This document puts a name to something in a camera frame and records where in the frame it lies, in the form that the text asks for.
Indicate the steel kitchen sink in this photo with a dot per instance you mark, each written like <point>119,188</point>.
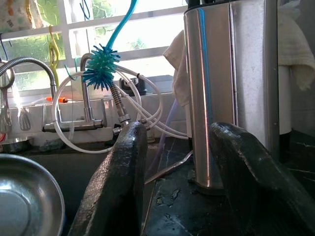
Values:
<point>73,167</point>

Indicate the yellow green hanging clip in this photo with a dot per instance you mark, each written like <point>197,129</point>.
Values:
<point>54,56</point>

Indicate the green scrub pad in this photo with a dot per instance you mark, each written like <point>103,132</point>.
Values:
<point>51,145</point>

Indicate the black device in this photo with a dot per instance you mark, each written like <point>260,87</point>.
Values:
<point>137,86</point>

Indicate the blue bottle brush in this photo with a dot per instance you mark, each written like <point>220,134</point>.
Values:
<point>101,71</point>

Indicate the small steel dish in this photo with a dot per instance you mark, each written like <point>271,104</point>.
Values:
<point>14,146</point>

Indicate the hanging steel spatula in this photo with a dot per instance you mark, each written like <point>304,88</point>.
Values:
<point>24,121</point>

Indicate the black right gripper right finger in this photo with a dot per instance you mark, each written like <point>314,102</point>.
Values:
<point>258,191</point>

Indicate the deep steel plate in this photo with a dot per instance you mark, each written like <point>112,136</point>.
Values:
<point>24,196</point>

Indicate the white window grille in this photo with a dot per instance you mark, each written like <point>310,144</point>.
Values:
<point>65,37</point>

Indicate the teal hook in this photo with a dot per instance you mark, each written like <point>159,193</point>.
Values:
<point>69,72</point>

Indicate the metal mesh strainer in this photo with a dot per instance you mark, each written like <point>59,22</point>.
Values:
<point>6,118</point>

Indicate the steel knife block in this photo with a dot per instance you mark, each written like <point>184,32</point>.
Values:
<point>216,73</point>

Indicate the patterned hanging cloth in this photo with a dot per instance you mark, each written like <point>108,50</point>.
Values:
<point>17,14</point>

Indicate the brown toothbrush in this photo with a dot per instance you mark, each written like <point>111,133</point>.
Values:
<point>169,168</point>

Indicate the flexible steel faucet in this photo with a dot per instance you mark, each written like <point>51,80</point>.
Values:
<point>29,59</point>

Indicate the steel arched tap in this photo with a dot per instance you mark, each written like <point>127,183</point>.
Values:
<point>86,103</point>

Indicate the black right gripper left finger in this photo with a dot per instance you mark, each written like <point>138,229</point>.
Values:
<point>118,184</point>

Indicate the white plastic tube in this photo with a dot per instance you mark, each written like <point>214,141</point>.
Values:
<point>55,115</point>
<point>160,98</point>

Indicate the orange plastic tool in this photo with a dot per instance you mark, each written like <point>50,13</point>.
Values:
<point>59,99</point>

